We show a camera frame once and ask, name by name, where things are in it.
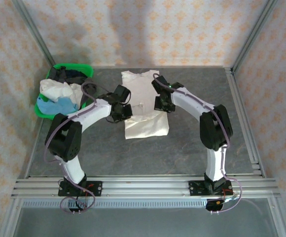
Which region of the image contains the green plastic laundry basket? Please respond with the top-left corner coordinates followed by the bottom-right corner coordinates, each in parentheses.
top-left (34, 63), bottom-right (94, 121)

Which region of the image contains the slotted gray cable duct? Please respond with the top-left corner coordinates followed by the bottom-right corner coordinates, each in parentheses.
top-left (22, 198), bottom-right (208, 209)

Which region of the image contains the aluminium frame post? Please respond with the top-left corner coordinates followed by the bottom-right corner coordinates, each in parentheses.
top-left (11, 0), bottom-right (57, 68)
top-left (231, 0), bottom-right (279, 73)

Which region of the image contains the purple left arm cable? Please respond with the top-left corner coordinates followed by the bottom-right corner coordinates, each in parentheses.
top-left (43, 81), bottom-right (114, 215)

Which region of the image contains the aluminium lower frame leg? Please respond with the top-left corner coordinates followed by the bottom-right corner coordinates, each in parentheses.
top-left (0, 197), bottom-right (23, 237)
top-left (267, 197), bottom-right (286, 237)

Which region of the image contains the aluminium mounting rail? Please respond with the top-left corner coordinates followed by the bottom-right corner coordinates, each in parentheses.
top-left (11, 175), bottom-right (281, 198)

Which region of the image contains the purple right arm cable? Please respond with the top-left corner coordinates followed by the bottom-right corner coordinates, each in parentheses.
top-left (152, 73), bottom-right (244, 214)

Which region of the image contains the aluminium table side rail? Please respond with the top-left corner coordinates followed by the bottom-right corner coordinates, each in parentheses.
top-left (223, 66), bottom-right (267, 177)

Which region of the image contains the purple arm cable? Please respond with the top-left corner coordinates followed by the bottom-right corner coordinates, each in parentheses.
top-left (152, 73), bottom-right (244, 214)
top-left (43, 81), bottom-right (114, 215)

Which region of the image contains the white t-shirt with black print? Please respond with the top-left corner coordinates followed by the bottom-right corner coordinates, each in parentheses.
top-left (120, 70), bottom-right (170, 140)

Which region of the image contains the black controller box orange connector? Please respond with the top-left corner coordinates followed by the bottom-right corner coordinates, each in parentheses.
top-left (206, 198), bottom-right (226, 213)

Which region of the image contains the black cable socket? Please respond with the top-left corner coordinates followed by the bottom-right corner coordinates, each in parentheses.
top-left (68, 206), bottom-right (92, 215)

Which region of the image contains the light blue t-shirt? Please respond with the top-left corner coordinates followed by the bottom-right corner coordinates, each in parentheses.
top-left (36, 96), bottom-right (79, 117)

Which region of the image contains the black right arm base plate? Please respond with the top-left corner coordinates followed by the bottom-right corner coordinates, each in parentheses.
top-left (188, 180), bottom-right (233, 197)

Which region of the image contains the crumpled white t-shirt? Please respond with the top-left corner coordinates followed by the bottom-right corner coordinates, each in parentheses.
top-left (38, 78), bottom-right (83, 104)

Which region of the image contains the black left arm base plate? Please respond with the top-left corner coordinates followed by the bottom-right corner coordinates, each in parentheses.
top-left (58, 181), bottom-right (103, 197)

